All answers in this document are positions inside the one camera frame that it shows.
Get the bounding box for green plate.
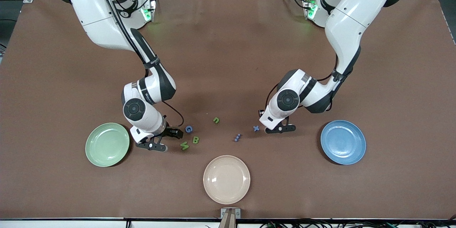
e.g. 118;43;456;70
85;123;130;167

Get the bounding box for blue plate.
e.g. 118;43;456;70
320;120;367;165

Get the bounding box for beige plate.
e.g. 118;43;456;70
203;155;251;205

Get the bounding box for brown table mat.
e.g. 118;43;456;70
0;0;456;220

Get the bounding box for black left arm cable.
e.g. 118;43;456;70
264;53;342;113

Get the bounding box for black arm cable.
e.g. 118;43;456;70
68;0;185;130
264;53;342;113

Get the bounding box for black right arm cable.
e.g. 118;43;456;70
68;0;185;130

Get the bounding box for grey metal bracket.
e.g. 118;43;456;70
220;208;241;228

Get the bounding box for black cable bundle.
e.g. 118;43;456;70
259;219;456;228

